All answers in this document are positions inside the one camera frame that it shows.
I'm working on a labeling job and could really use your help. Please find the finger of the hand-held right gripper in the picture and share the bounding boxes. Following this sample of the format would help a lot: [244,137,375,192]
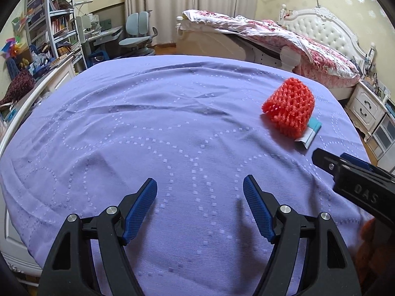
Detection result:
[341,153,395,181]
[312,148,340,176]

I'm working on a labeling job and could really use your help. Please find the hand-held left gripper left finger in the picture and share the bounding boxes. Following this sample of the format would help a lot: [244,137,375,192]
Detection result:
[37,178,158,296]

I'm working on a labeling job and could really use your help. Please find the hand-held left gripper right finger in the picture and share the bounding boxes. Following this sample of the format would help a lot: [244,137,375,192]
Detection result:
[243,175,361,296]

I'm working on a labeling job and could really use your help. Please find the teal and white packet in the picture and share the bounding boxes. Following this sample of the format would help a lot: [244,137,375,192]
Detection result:
[294,118,322,148]

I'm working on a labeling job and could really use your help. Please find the red foam fruit net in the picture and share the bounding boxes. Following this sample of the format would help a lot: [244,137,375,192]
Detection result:
[262,78,315,139]

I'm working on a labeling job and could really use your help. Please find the plastic drawer unit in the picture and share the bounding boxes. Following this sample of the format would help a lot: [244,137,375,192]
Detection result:
[372,114,395,164]

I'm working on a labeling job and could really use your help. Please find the white nightstand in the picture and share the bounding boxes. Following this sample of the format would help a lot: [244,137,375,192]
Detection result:
[344,80,388,142]

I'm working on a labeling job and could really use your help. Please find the purple patterned cloth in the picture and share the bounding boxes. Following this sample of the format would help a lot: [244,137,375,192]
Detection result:
[0,55,375,296]

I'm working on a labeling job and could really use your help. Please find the white tufted bed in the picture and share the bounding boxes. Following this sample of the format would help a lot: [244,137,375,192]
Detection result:
[176,6,368,99]

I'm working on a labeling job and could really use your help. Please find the pink floral quilt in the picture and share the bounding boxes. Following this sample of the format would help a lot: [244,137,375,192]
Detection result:
[182,9,360,79]

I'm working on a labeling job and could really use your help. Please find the maroon fuzzy cloth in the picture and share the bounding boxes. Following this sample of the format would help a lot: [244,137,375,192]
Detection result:
[0,69,36,107]

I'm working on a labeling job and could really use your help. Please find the light blue office chair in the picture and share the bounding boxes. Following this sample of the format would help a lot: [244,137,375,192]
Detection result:
[119,12,156,57]

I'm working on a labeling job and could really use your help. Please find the grey study desk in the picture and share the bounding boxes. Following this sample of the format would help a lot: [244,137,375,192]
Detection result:
[82,26,124,68]

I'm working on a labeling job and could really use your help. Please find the blue plastic basket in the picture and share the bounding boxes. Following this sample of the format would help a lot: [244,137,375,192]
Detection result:
[6,58,22,79]

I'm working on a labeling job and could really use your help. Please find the white bookshelf with books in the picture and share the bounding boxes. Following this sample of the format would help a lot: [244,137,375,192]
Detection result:
[25,0,84,71]

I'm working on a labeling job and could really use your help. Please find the beige curtain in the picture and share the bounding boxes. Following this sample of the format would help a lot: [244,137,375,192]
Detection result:
[125,0,260,48]

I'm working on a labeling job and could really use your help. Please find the colourful paper pinwheel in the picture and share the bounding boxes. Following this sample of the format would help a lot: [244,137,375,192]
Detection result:
[1,15,28,59]

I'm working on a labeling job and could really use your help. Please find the white desk lamp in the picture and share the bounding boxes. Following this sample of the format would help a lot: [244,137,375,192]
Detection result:
[73,0,95,16]

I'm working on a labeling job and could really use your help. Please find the white wooden frame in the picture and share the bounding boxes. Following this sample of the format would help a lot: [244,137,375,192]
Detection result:
[0,58,76,278]

